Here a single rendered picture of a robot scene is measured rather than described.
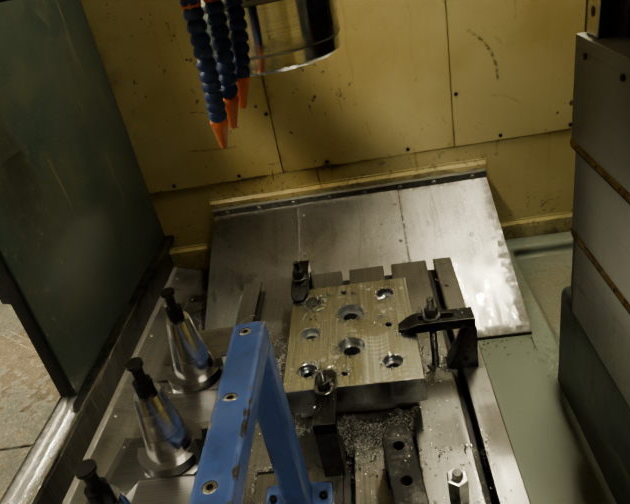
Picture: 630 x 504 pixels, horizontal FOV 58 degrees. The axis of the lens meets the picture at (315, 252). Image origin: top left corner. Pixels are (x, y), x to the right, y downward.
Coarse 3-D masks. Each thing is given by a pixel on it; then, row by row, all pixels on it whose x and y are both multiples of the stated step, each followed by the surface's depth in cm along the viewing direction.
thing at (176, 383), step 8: (216, 352) 66; (216, 360) 65; (216, 368) 63; (168, 376) 63; (176, 376) 63; (208, 376) 62; (216, 376) 63; (176, 384) 62; (184, 384) 62; (192, 384) 62; (200, 384) 62; (208, 384) 62; (216, 384) 63; (176, 392) 64; (184, 392) 62
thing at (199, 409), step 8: (192, 392) 62; (200, 392) 62; (208, 392) 61; (216, 392) 61; (176, 400) 61; (184, 400) 61; (192, 400) 61; (200, 400) 60; (208, 400) 60; (176, 408) 60; (184, 408) 60; (192, 408) 60; (200, 408) 59; (208, 408) 59; (184, 416) 59; (192, 416) 59; (200, 416) 58; (208, 416) 58; (200, 424) 58; (208, 424) 57
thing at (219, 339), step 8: (216, 328) 72; (224, 328) 71; (232, 328) 71; (208, 336) 70; (216, 336) 70; (224, 336) 70; (208, 344) 69; (216, 344) 68; (224, 344) 68; (224, 352) 67
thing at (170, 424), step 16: (144, 400) 50; (160, 400) 51; (144, 416) 51; (160, 416) 51; (176, 416) 53; (144, 432) 52; (160, 432) 52; (176, 432) 53; (160, 448) 52; (176, 448) 53
